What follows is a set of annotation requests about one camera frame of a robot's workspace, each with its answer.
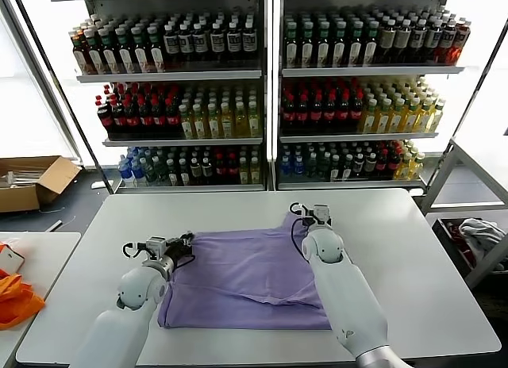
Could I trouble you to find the crumpled grey cloth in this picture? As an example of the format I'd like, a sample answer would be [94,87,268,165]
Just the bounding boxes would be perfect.
[458,217,507,259]

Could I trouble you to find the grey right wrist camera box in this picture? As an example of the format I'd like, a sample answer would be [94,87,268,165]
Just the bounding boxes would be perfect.
[313,203,333,228]

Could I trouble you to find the dark bottle green cap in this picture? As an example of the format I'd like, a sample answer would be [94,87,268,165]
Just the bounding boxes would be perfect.
[131,26,149,75]
[284,22,300,68]
[84,29,103,76]
[363,21,379,67]
[99,28,118,75]
[315,21,332,68]
[115,27,133,75]
[347,21,364,68]
[299,22,316,68]
[147,25,165,74]
[331,21,348,68]

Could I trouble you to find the dark bottle beige label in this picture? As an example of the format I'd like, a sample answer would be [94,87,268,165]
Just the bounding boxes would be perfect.
[394,19,412,65]
[378,20,396,65]

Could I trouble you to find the purple printed t-shirt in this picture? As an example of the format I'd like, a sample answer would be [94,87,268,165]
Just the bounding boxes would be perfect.
[157,213,334,332]

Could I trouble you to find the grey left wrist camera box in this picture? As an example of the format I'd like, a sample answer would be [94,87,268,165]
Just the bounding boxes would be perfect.
[145,236,167,262]

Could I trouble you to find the grey slanted frame post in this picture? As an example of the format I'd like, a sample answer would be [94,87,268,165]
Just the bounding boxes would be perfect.
[0,0,85,167]

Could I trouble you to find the dark bottle white cap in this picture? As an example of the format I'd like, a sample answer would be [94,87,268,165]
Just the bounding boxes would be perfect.
[225,21,243,63]
[364,152,379,182]
[241,21,258,63]
[167,159,181,187]
[192,22,210,63]
[352,153,367,182]
[425,19,444,64]
[178,159,192,187]
[177,23,194,63]
[189,158,204,186]
[200,158,214,186]
[410,19,428,64]
[163,23,181,64]
[210,22,227,63]
[330,155,344,182]
[341,154,355,182]

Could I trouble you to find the white packing strips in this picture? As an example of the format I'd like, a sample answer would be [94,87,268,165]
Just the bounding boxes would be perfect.
[0,168,44,191]

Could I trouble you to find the red cloth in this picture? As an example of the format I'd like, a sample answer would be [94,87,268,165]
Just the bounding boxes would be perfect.
[445,221,479,266]

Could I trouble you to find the black slanted frame post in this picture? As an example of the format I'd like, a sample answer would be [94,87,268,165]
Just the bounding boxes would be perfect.
[10,0,115,196]

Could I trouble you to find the green tinted water bottle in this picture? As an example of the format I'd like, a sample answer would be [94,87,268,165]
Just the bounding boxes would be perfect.
[144,159,159,187]
[156,159,170,187]
[318,153,333,182]
[306,154,320,182]

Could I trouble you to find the black storage crate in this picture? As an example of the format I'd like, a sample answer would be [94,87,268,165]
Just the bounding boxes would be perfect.
[431,217,508,281]

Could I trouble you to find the cola bottle red cap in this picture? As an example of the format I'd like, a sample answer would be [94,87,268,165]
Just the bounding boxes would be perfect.
[110,101,127,138]
[137,101,154,139]
[151,101,167,139]
[214,154,229,186]
[96,98,115,138]
[281,94,297,132]
[375,149,391,182]
[350,93,365,132]
[164,101,181,139]
[227,154,241,186]
[337,94,352,132]
[323,94,338,132]
[309,94,325,132]
[295,94,310,132]
[387,149,402,182]
[123,101,140,138]

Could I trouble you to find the red drink bottle white cap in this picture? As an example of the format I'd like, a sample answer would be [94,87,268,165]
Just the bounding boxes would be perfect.
[437,19,458,64]
[451,18,471,67]

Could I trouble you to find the orange cloth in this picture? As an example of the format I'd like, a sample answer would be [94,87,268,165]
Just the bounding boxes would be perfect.
[0,243,47,332]

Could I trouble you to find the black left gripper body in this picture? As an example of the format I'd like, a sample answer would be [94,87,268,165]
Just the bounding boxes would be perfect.
[165,236,191,266]

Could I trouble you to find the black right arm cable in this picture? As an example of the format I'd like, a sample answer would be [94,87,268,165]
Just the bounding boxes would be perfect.
[288,201,315,262]

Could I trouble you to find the open brown cardboard box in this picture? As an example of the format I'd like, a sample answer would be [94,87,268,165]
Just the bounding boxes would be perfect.
[0,155,83,214]

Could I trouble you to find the red tea bottle white label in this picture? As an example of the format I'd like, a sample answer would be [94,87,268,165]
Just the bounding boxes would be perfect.
[71,32,89,77]

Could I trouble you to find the grey metal bottle shelf unit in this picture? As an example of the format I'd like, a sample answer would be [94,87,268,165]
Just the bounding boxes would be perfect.
[44,0,269,196]
[271,0,492,192]

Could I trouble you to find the grey metal rack frame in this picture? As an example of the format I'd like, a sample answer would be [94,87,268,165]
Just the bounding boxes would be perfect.
[419,136,508,290]

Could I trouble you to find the small white box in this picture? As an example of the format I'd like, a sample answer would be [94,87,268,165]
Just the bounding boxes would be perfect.
[0,248,26,275]

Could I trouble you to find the black left camera cable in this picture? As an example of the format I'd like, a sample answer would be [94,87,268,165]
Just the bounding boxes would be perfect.
[121,242,148,260]

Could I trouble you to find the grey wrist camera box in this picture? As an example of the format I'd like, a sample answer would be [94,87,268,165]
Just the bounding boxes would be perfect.
[313,203,333,228]
[145,236,167,262]

